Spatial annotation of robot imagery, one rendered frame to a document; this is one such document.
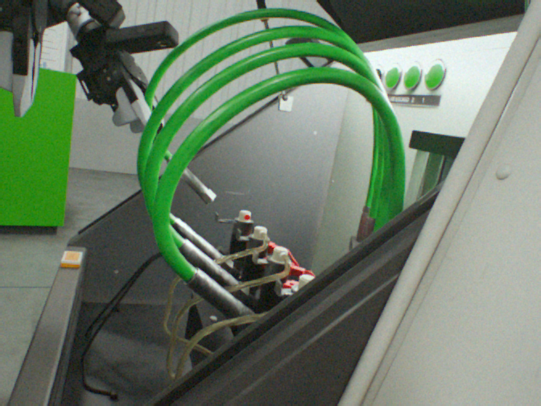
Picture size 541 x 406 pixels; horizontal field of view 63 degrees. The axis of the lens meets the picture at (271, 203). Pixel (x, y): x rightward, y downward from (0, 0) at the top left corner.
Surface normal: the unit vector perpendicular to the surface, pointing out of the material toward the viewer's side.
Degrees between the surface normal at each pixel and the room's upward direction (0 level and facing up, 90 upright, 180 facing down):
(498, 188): 76
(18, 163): 90
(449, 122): 90
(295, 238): 90
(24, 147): 90
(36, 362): 0
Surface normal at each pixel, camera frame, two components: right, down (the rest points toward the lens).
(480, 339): -0.87, -0.33
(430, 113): -0.94, -0.11
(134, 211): 0.30, 0.24
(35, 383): 0.18, -0.97
